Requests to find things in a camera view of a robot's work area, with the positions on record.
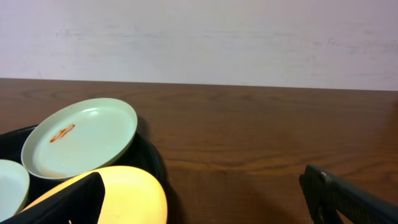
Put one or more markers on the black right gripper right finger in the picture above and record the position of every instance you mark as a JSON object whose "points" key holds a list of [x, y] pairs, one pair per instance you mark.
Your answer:
{"points": [[327, 196]]}

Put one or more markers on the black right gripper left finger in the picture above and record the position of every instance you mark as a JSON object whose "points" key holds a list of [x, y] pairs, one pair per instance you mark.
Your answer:
{"points": [[78, 203]]}

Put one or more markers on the green plate with ketchup stain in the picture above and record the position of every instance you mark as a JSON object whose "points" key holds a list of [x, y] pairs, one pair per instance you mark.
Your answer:
{"points": [[79, 138]]}

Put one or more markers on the pale green plate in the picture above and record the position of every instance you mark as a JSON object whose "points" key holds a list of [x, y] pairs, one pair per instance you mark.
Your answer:
{"points": [[14, 186]]}

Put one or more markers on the round black tray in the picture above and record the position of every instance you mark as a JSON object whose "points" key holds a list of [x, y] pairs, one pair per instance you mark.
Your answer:
{"points": [[141, 154]]}

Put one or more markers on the yellow plate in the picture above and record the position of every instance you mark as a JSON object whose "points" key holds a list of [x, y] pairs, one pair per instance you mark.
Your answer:
{"points": [[132, 195]]}

